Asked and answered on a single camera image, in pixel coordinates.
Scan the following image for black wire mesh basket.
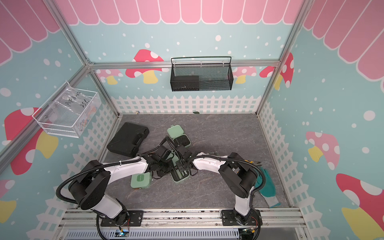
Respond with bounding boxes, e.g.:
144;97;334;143
170;56;234;91

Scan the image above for yellow handled pliers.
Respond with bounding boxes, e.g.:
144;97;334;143
245;160;262;166

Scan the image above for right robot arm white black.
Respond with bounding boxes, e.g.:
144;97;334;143
175;145;266;228

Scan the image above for black box in basket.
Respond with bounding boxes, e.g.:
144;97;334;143
171;76;200;92

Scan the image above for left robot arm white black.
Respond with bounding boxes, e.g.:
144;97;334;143
56;146;173;225

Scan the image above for green clipper case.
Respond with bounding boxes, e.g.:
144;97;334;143
131;173;153;189
169;152;191;183
167;125;191;148

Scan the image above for clear acrylic wall bin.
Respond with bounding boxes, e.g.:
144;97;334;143
32;82;102;138

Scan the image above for black plastic tool case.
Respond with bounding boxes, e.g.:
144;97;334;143
107;123;150;158

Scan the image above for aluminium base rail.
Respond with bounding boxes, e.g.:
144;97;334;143
59;208;306;229

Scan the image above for green work glove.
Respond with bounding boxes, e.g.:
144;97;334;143
259;167;281;208

